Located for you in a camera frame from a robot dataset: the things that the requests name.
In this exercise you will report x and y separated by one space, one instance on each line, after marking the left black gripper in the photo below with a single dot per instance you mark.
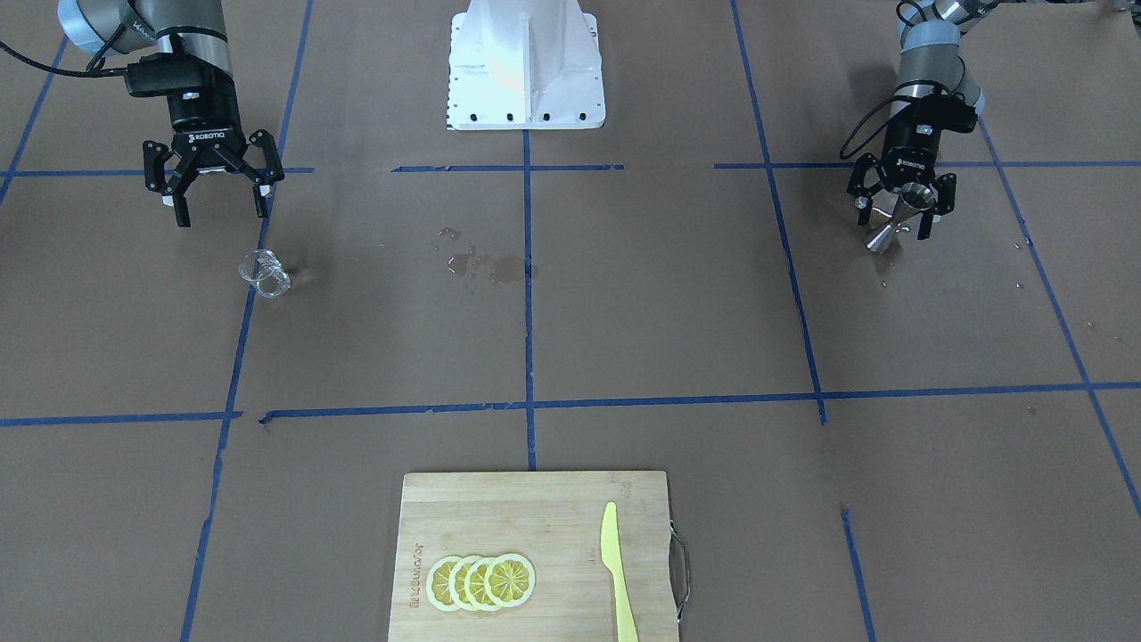
909 149

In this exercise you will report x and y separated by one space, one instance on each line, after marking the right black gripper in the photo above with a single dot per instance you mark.
206 125

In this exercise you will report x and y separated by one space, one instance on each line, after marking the steel double jigger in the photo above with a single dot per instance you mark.
913 200

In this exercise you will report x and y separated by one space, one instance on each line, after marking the clear shot glass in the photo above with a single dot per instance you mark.
265 273

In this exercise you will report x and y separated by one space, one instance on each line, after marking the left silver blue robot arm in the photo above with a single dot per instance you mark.
935 93

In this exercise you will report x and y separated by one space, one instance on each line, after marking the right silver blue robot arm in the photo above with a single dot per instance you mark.
123 27

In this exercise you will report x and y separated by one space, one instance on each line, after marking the yellow plastic knife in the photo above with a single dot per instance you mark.
612 560

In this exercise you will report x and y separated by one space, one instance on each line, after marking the lemon slice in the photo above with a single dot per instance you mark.
510 580
440 584
475 585
458 583

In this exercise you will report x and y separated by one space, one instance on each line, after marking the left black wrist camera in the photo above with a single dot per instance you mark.
933 113

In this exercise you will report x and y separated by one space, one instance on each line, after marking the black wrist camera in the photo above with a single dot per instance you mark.
166 74
933 113

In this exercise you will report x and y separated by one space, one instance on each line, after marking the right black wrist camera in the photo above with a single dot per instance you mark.
166 74

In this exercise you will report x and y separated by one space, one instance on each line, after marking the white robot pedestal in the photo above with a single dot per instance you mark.
525 65

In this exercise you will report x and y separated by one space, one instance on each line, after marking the metal board handle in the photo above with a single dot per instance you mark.
680 572

